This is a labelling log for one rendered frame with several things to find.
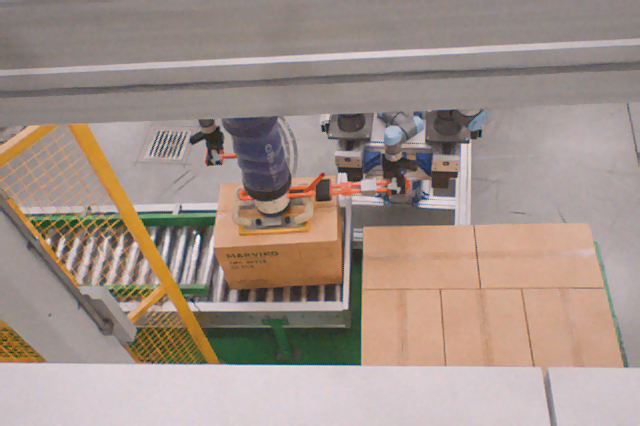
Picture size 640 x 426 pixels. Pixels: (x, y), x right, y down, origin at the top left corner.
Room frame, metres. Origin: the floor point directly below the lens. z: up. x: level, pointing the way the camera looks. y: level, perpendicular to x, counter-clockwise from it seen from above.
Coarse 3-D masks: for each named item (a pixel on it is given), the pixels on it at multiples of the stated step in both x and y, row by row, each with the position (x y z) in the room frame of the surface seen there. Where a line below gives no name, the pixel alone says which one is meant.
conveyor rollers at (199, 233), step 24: (48, 240) 2.34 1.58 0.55; (96, 240) 2.29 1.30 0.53; (120, 240) 2.25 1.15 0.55; (168, 240) 2.19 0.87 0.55; (72, 264) 2.15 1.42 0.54; (96, 264) 2.11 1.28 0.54; (120, 264) 2.10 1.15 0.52; (144, 264) 2.05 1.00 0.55; (192, 264) 2.00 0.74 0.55; (216, 288) 1.82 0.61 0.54; (288, 288) 1.74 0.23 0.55; (336, 288) 1.69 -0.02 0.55
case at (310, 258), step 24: (216, 216) 1.98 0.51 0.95; (240, 216) 1.95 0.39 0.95; (312, 216) 1.87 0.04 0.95; (336, 216) 1.85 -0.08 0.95; (216, 240) 1.83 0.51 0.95; (240, 240) 1.81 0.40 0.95; (264, 240) 1.78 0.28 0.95; (288, 240) 1.76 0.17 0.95; (312, 240) 1.73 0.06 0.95; (336, 240) 1.71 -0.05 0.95; (240, 264) 1.78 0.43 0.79; (264, 264) 1.76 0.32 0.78; (288, 264) 1.75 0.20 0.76; (312, 264) 1.73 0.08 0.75; (336, 264) 1.71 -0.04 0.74; (240, 288) 1.78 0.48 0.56
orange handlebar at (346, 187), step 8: (336, 184) 1.93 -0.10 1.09; (344, 184) 1.92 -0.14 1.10; (352, 184) 1.91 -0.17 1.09; (360, 184) 1.90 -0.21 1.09; (376, 184) 1.89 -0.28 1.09; (384, 184) 1.88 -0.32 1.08; (408, 184) 1.85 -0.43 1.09; (240, 192) 1.98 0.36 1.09; (312, 192) 1.90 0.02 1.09; (336, 192) 1.88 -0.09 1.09; (344, 192) 1.87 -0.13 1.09; (352, 192) 1.87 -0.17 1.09; (360, 192) 1.86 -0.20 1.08; (376, 192) 1.85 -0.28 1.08; (240, 200) 1.94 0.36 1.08; (248, 200) 1.94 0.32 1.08
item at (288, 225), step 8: (256, 216) 1.92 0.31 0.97; (288, 216) 1.87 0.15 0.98; (256, 224) 1.86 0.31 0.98; (288, 224) 1.83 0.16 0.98; (296, 224) 1.82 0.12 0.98; (304, 224) 1.82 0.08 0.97; (240, 232) 1.84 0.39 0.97; (248, 232) 1.83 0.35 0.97; (256, 232) 1.82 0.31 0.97; (264, 232) 1.82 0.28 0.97; (272, 232) 1.81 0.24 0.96; (280, 232) 1.80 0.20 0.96; (288, 232) 1.80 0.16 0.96; (296, 232) 1.79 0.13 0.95
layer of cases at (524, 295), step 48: (384, 240) 1.94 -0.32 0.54; (432, 240) 1.88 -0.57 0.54; (480, 240) 1.83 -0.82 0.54; (528, 240) 1.78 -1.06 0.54; (576, 240) 1.73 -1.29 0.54; (384, 288) 1.65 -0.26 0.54; (432, 288) 1.60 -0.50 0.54; (480, 288) 1.56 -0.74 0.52; (528, 288) 1.50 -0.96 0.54; (576, 288) 1.46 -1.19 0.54; (384, 336) 1.38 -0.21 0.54; (432, 336) 1.34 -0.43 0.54; (480, 336) 1.29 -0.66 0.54; (528, 336) 1.25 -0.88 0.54; (576, 336) 1.21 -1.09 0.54
